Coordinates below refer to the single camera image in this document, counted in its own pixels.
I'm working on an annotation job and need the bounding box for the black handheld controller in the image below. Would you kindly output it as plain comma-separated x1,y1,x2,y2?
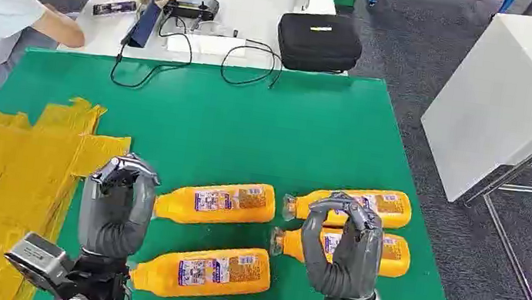
161,0,221,25

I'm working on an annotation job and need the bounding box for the white table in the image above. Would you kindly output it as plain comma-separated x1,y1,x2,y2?
56,0,360,89

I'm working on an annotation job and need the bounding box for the green table mat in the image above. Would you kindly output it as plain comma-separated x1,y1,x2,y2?
0,29,494,300

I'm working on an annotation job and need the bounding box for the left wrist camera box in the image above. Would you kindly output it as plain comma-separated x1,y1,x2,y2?
0,229,79,295

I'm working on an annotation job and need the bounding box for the dark slim handset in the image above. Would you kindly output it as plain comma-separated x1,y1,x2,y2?
91,0,139,23

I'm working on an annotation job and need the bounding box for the white cabinet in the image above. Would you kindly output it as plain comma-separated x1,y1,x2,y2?
410,0,532,215

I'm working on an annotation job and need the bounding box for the dark blue tablet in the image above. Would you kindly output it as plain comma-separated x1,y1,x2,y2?
119,0,165,52

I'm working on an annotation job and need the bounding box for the white flat paper box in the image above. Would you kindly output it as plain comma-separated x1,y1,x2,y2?
165,28,249,62

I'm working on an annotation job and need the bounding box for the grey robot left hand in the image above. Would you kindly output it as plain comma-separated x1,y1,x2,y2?
73,147,165,265

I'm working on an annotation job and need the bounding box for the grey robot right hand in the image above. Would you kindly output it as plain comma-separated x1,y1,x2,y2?
291,186,391,300

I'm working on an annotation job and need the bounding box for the orange drink bottle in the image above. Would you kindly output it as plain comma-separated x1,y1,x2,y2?
151,170,279,236
127,232,276,300
280,176,416,238
268,218,414,281

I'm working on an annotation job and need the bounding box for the black cable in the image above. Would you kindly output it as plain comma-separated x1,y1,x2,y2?
109,8,199,97
217,35,287,93

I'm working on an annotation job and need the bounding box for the black zip case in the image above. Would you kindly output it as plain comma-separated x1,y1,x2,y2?
272,7,368,80

